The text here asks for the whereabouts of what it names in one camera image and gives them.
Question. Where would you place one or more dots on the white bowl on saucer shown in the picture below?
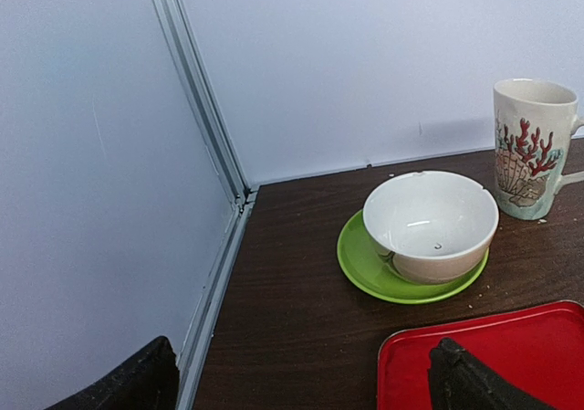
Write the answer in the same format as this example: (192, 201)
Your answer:
(436, 226)

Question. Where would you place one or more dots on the tall white patterned mug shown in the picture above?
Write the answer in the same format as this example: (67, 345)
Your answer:
(534, 123)

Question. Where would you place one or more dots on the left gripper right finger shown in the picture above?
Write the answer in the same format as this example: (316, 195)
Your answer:
(459, 380)

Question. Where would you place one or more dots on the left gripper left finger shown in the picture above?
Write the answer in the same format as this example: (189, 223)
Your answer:
(149, 379)

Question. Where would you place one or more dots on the left aluminium frame post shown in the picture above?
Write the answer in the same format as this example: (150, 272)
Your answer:
(221, 193)

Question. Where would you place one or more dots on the red tin lid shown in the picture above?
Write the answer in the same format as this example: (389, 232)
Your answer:
(538, 349)

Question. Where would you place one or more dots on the green saucer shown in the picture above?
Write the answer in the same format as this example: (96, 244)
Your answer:
(374, 275)

